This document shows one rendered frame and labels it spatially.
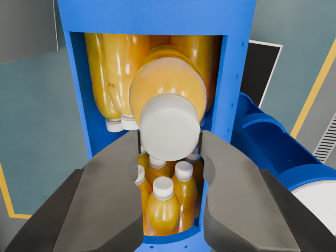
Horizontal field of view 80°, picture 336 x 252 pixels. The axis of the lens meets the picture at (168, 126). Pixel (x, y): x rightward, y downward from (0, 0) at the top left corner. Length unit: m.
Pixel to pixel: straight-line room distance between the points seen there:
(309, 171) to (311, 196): 0.07
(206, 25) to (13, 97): 1.75
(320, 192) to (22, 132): 1.93
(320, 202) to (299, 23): 1.22
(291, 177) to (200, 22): 0.59
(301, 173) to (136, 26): 0.64
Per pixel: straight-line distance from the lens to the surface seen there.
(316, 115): 2.02
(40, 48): 1.43
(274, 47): 1.49
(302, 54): 1.76
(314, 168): 0.77
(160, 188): 0.39
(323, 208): 0.81
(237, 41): 0.28
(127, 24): 0.23
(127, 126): 0.36
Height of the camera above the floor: 1.46
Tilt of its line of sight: 63 degrees down
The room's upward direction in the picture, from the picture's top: 177 degrees clockwise
